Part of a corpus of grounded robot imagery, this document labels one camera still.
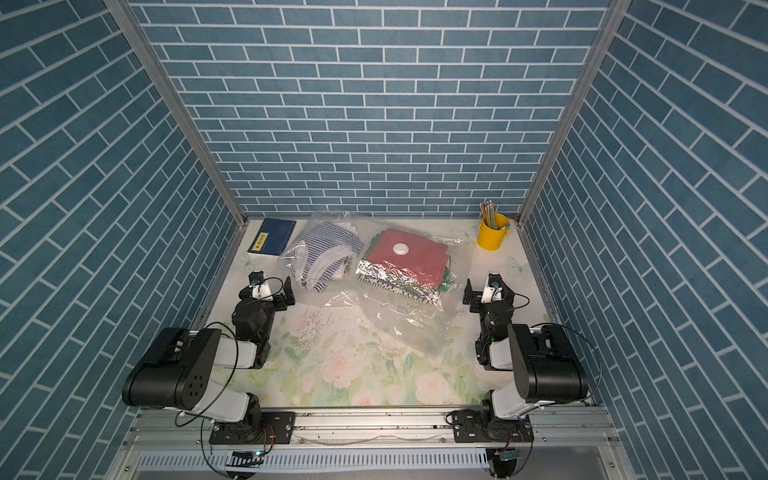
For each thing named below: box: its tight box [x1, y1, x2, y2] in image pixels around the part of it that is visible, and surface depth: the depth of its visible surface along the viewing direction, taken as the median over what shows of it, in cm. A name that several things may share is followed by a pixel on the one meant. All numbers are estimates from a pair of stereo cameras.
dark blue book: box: [247, 218, 297, 256], surface depth 118 cm
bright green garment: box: [438, 266, 457, 292], surface depth 96 cm
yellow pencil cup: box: [477, 213, 511, 252], surface depth 112 cm
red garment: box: [367, 228, 450, 289], surface depth 101 cm
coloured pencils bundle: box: [479, 200, 499, 230], surface depth 107 cm
